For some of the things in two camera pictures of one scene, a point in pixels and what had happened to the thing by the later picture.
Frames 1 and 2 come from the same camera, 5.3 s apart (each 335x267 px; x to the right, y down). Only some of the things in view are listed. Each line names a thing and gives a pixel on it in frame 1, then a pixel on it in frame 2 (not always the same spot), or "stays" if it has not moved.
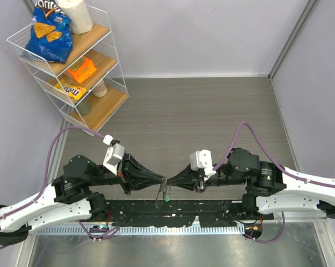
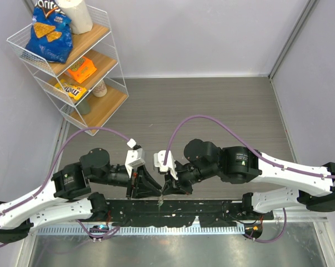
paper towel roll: [76, 11] stays
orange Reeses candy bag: [82, 69] stays
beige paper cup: [100, 90] stays
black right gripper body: [201, 186] → [187, 176]
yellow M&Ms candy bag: [74, 92] stays
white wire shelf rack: [88, 87] stays
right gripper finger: [187, 175] → [168, 188]
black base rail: [160, 213] stays
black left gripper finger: [138, 184] → [144, 193]
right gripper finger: [190, 184] → [176, 189]
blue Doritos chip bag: [50, 36] stays
